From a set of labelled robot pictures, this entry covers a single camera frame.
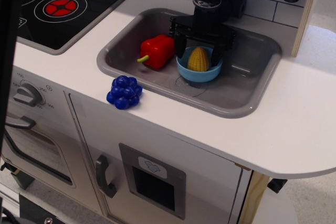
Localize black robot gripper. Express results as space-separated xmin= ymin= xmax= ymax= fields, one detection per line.
xmin=170 ymin=0 xmax=236 ymax=67

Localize yellow toy corn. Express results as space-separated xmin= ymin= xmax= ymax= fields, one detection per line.
xmin=187 ymin=47 xmax=210 ymax=72

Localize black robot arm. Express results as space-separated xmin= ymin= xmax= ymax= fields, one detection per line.
xmin=170 ymin=0 xmax=247 ymax=67

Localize light blue plastic bowl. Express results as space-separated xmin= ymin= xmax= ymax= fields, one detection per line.
xmin=176 ymin=46 xmax=223 ymax=83

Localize grey toy sink basin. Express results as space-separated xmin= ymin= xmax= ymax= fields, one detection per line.
xmin=97 ymin=8 xmax=282 ymax=118

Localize red toy bell pepper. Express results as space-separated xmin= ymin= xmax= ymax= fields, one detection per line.
xmin=137 ymin=34 xmax=175 ymax=69

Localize blue toy grapes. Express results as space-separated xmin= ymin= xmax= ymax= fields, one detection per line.
xmin=106 ymin=75 xmax=143 ymax=110

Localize white cabinet door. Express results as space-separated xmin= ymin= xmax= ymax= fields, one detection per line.
xmin=69 ymin=94 xmax=242 ymax=223

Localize grey ice dispenser panel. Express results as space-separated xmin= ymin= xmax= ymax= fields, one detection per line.
xmin=119 ymin=143 xmax=186 ymax=220

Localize black toy stovetop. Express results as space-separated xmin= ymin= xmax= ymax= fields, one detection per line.
xmin=17 ymin=0 xmax=124 ymax=55

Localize grey oven knob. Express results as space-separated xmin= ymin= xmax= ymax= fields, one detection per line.
xmin=13 ymin=83 xmax=43 ymax=107

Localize white oven door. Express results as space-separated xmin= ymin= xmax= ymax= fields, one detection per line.
xmin=1 ymin=95 xmax=103 ymax=216

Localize wooden side post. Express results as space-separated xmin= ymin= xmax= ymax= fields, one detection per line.
xmin=291 ymin=0 xmax=317 ymax=57

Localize grey cabinet door handle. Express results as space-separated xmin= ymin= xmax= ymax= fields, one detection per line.
xmin=95 ymin=155 xmax=117 ymax=198

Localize grey oven door handle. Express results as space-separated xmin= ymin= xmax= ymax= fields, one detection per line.
xmin=5 ymin=116 xmax=36 ymax=130

